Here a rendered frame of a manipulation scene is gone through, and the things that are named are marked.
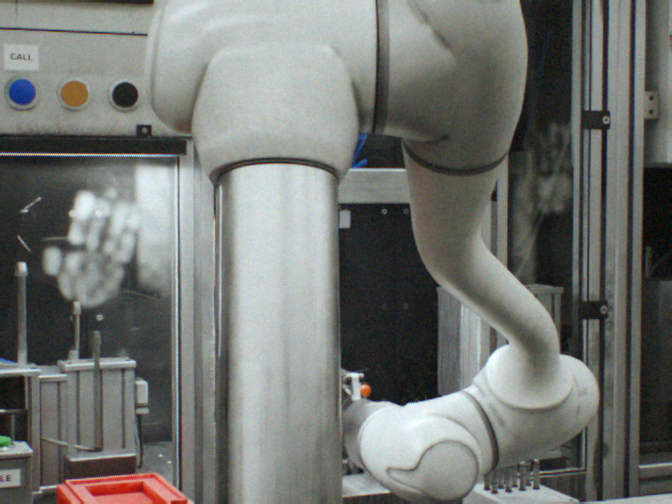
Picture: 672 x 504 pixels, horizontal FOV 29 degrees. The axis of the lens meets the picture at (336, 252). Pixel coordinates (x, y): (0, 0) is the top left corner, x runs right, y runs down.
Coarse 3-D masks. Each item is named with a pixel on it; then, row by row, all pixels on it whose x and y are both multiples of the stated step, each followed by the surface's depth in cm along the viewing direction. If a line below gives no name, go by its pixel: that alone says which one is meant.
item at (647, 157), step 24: (648, 168) 184; (648, 192) 185; (648, 216) 185; (648, 240) 185; (648, 264) 185; (648, 288) 185; (648, 312) 186; (648, 336) 186; (648, 360) 186; (648, 384) 186; (648, 408) 187; (648, 432) 187; (648, 456) 187
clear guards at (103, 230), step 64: (576, 0) 176; (576, 64) 177; (576, 128) 177; (0, 192) 148; (64, 192) 151; (128, 192) 154; (384, 192) 167; (512, 192) 174; (576, 192) 178; (0, 256) 148; (64, 256) 151; (128, 256) 154; (512, 256) 174; (576, 256) 178; (0, 320) 149; (64, 320) 152; (128, 320) 154; (576, 320) 179; (0, 384) 149; (64, 384) 152; (128, 384) 155; (64, 448) 152; (128, 448) 155; (576, 448) 180
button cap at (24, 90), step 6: (12, 84) 146; (18, 84) 146; (24, 84) 146; (30, 84) 147; (12, 90) 146; (18, 90) 146; (24, 90) 146; (30, 90) 147; (12, 96) 146; (18, 96) 146; (24, 96) 147; (30, 96) 147; (18, 102) 146; (24, 102) 147; (30, 102) 147
